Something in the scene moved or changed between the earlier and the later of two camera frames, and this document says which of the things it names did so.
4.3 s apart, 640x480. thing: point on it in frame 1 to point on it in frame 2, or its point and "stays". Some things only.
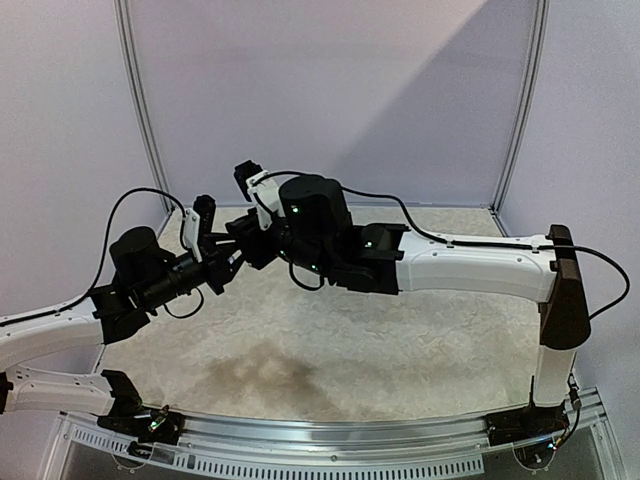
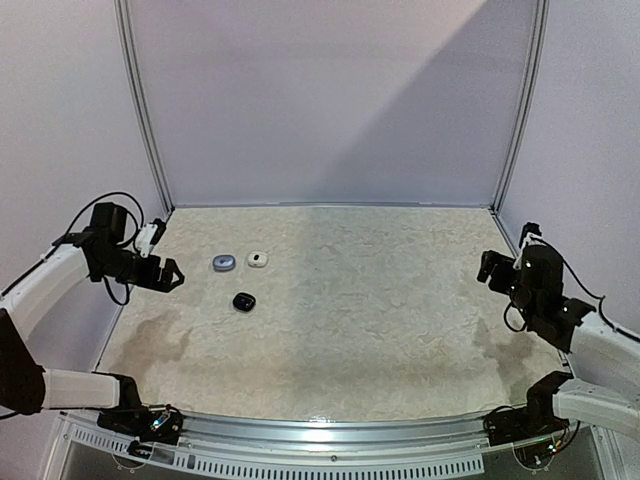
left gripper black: [216, 257] to [150, 278]
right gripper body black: [257, 239] to [498, 273]
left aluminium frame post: [141, 103] stays
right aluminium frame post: [542, 29] stays
